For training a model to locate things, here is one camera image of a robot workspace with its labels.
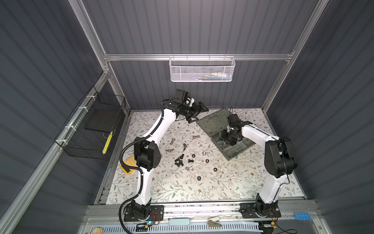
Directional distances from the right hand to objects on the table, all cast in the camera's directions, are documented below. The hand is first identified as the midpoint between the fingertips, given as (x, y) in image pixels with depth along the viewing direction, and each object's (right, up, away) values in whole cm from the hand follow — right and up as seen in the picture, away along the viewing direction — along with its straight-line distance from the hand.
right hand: (223, 141), depth 96 cm
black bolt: (-22, -12, -4) cm, 25 cm away
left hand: (-13, +18, -11) cm, 24 cm away
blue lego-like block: (+34, -34, -25) cm, 54 cm away
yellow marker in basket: (-62, +2, -27) cm, 67 cm away
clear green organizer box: (-4, +11, +17) cm, 21 cm away
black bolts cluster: (-28, -12, -4) cm, 31 cm away
